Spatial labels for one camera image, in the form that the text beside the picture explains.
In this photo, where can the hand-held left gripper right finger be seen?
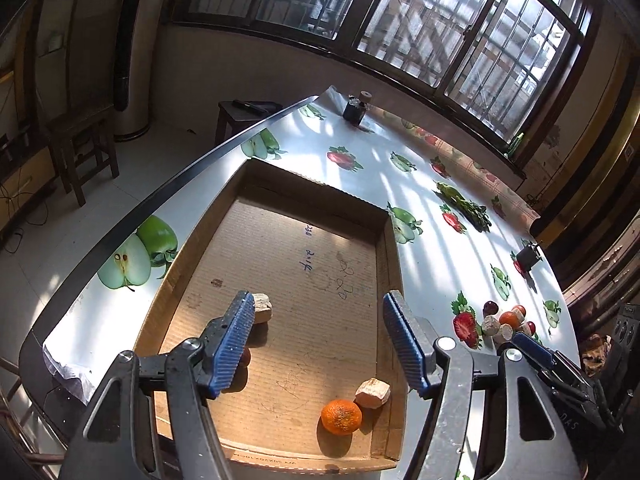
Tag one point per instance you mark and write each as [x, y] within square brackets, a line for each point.
[407, 347]

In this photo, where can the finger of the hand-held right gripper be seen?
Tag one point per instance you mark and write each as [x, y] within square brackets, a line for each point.
[525, 342]

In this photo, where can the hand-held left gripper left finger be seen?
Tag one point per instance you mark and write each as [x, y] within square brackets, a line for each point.
[231, 347]

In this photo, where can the small red fruit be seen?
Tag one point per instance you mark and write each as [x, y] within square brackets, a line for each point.
[519, 309]
[244, 358]
[528, 328]

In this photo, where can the orange tangerine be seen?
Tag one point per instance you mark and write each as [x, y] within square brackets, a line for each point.
[341, 416]
[509, 318]

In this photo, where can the shallow cardboard box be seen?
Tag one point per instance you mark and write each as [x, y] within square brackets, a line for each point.
[300, 320]

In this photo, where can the dark red round fruit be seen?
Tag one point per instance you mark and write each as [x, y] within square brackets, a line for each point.
[491, 307]

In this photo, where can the black cylindrical container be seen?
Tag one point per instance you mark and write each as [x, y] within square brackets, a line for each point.
[526, 258]

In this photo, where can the black perforated box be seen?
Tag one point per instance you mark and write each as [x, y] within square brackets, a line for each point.
[625, 335]

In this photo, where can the green leafy vegetable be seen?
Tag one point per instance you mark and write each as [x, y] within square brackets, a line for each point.
[460, 202]

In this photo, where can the fruit print tablecloth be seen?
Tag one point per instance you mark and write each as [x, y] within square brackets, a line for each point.
[350, 180]

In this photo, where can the green bottle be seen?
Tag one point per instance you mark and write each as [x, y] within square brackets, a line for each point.
[515, 145]

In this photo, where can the dark wooden stool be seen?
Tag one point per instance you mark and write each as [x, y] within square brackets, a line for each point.
[235, 114]

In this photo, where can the dark jar with brown lid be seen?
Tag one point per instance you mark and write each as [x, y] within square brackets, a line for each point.
[356, 111]

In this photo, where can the dark flat object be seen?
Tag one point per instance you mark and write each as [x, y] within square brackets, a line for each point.
[252, 106]

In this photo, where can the white standing air conditioner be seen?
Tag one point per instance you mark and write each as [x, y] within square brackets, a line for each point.
[131, 110]

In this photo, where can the yellow low cabinet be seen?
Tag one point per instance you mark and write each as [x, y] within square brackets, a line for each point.
[25, 175]

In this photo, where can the barred sliding window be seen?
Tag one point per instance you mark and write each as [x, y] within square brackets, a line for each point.
[300, 0]

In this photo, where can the white wall socket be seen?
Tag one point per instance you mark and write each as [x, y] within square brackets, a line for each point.
[56, 43]

